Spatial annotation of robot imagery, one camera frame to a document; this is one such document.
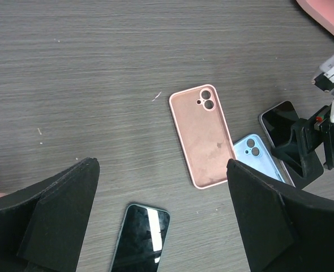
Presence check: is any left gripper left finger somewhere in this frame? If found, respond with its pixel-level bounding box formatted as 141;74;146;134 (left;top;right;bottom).
0;158;100;271

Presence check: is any black phone silver edge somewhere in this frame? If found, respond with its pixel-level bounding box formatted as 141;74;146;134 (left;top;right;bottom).
259;100;325;188

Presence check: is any pink phone case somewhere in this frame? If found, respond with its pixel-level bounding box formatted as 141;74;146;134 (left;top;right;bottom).
169;84;237;189

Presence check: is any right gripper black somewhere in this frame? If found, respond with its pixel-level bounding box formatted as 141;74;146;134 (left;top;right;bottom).
271;105;334;189

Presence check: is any pink three-tier shelf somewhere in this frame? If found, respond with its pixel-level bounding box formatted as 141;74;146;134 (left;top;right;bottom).
296;0;334;36

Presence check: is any blue phone case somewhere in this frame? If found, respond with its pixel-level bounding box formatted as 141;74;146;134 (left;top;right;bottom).
233;134;284;182

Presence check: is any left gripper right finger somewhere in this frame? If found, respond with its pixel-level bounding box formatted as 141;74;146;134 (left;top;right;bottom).
227;159;334;271

